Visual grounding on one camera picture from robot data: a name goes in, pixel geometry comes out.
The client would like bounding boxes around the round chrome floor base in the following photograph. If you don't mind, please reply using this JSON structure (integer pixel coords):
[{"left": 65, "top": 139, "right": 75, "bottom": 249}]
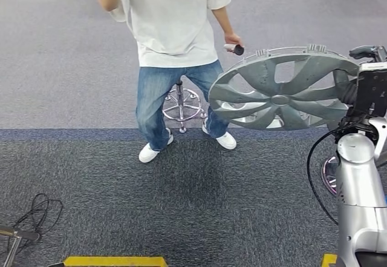
[{"left": 321, "top": 156, "right": 339, "bottom": 196}]

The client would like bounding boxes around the white and black handheld controller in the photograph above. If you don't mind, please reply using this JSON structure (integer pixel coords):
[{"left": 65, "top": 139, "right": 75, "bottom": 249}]
[{"left": 223, "top": 44, "right": 245, "bottom": 56}]

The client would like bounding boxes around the silver wheel hubcap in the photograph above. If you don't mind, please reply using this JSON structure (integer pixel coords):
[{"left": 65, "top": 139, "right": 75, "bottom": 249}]
[{"left": 207, "top": 44, "right": 361, "bottom": 131}]

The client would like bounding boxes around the black camera cable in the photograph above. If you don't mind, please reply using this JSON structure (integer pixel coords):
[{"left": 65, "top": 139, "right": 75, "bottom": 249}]
[{"left": 307, "top": 128, "right": 342, "bottom": 226}]

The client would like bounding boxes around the chrome stool base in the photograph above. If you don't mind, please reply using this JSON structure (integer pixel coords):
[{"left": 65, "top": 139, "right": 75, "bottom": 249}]
[{"left": 162, "top": 79, "right": 207, "bottom": 134}]

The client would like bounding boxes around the person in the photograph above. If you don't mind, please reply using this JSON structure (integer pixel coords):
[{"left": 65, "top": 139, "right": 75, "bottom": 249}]
[{"left": 95, "top": 0, "right": 244, "bottom": 163}]

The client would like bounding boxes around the yellow floor tape outline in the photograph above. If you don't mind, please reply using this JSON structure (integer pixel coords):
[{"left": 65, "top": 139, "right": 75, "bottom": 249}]
[{"left": 48, "top": 256, "right": 168, "bottom": 267}]

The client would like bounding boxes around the black floor cable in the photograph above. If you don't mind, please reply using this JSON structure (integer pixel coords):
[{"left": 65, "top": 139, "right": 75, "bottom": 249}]
[{"left": 8, "top": 193, "right": 63, "bottom": 254}]

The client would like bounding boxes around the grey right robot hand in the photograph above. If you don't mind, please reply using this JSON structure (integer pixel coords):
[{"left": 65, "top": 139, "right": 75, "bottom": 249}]
[{"left": 332, "top": 45, "right": 387, "bottom": 107}]

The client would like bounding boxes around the person's left hand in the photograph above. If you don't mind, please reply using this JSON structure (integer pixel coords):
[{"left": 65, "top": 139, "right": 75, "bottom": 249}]
[{"left": 224, "top": 32, "right": 244, "bottom": 50}]

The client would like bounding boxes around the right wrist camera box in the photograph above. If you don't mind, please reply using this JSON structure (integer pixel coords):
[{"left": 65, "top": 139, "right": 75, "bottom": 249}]
[{"left": 352, "top": 61, "right": 387, "bottom": 117}]

